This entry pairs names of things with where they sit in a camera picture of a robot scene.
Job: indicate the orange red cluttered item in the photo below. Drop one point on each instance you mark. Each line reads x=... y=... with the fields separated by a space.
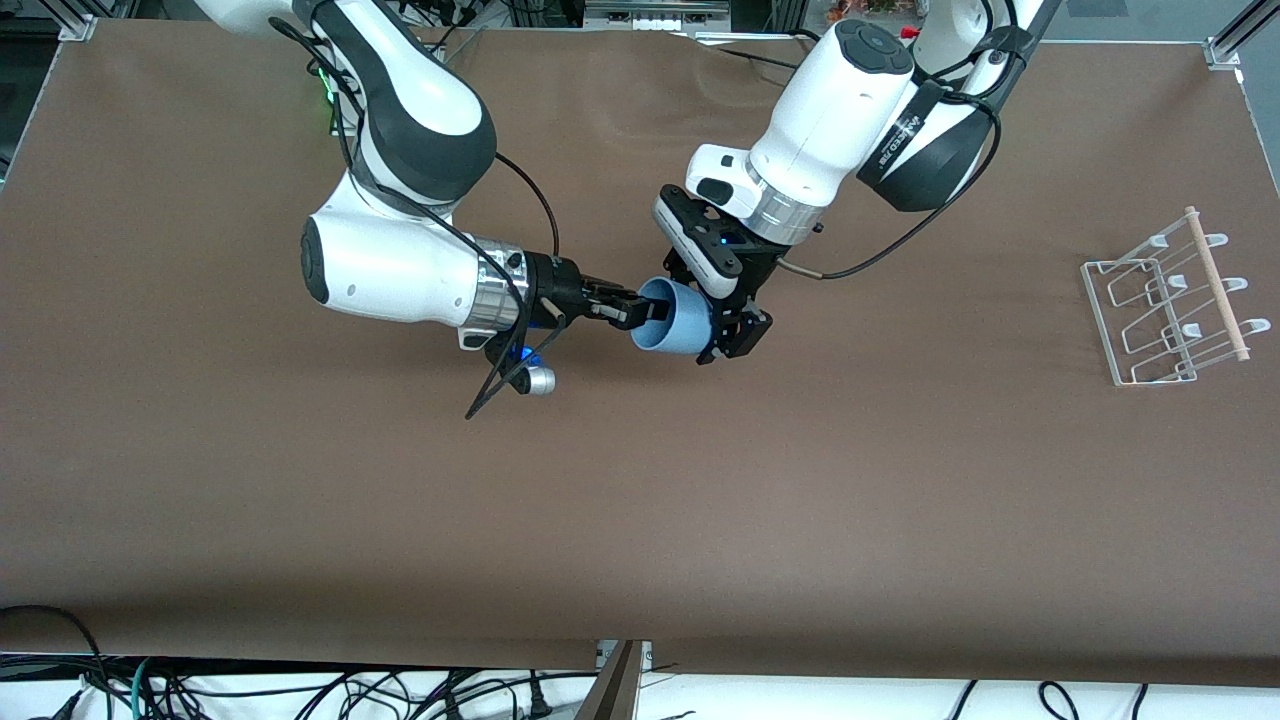
x=860 y=8

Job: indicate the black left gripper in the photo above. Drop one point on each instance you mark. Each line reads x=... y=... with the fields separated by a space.
x=757 y=268

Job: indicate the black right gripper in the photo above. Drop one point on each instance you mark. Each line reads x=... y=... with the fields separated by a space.
x=556 y=284

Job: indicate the aluminium frame corner profile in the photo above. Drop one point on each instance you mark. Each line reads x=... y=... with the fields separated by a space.
x=78 y=25
x=1225 y=45

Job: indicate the blue plastic cup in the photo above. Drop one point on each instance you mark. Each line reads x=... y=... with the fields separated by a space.
x=685 y=325

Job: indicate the grey box with ports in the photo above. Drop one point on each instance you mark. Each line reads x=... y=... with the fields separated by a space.
x=660 y=12

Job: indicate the aluminium table edge post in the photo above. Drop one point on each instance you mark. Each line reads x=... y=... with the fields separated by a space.
x=615 y=695

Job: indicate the brown table cover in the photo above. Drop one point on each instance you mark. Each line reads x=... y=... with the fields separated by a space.
x=640 y=500

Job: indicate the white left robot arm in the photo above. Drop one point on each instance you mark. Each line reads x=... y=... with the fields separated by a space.
x=830 y=110

